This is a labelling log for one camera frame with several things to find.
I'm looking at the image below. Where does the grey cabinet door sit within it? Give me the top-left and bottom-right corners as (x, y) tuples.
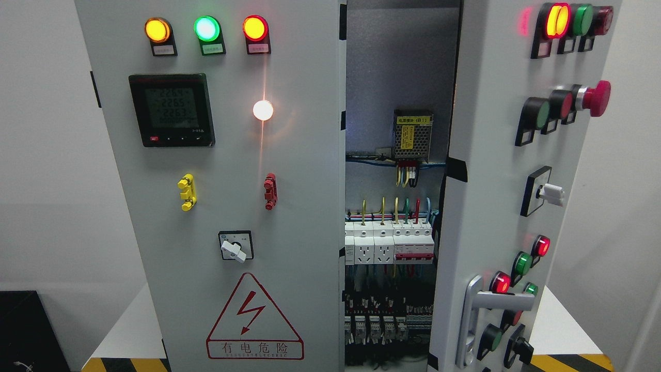
(427, 1), (622, 371)
(75, 1), (345, 371)

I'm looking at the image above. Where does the red terminal connector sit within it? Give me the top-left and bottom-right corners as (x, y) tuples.
(263, 173), (278, 210)

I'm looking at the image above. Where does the white socket breaker row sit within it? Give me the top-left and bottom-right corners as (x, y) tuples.
(344, 219), (434, 266)

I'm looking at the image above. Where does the metal mesh power supply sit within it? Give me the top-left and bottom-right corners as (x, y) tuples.
(392, 109), (434, 162)

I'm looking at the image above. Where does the white lit indicator lamp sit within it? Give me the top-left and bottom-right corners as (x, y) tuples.
(253, 100), (274, 121)

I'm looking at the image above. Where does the lower relay terminal row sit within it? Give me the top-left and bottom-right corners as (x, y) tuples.
(342, 290), (433, 368)

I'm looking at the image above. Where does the yellow terminal connector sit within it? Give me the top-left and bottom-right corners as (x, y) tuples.
(177, 174), (197, 211)

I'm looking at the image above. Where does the red electric hazard sticker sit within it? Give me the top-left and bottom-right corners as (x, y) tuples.
(206, 272), (305, 360)

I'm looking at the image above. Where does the black digital power meter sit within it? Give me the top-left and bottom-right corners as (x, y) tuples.
(129, 73), (215, 148)

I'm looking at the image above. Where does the red indicator lamp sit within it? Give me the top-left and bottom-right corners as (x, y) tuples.
(242, 14), (271, 55)

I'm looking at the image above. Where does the green indicator lamp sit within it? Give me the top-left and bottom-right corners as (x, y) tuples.
(194, 15), (226, 56)

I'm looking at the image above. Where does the yellow indicator lamp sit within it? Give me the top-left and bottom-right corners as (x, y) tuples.
(144, 17), (178, 57)

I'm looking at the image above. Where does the red emergency stop button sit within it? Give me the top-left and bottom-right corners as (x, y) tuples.
(571, 80), (611, 117)

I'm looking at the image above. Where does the black box at left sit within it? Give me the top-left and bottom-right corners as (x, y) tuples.
(1, 290), (69, 371)

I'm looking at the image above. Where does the white rotary selector switch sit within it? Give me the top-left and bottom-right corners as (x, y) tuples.
(218, 230), (254, 263)

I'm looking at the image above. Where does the silver door handle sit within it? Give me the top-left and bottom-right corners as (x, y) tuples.
(455, 275), (535, 371)

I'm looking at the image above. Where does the white rotary switch right door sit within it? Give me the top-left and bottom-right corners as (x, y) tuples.
(520, 165), (565, 217)

